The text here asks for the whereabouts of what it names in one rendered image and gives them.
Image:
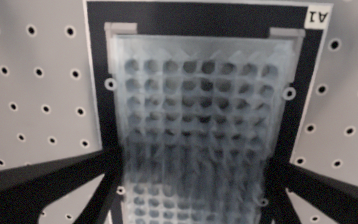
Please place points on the black plate nest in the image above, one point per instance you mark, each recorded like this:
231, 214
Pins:
304, 22

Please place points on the clear well plate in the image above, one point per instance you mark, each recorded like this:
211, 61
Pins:
171, 76

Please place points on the grey flat base plate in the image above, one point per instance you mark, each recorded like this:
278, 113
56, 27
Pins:
47, 107

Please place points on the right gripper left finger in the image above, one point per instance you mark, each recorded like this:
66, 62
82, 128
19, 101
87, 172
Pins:
26, 191

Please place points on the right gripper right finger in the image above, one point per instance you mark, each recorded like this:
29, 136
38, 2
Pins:
336, 199

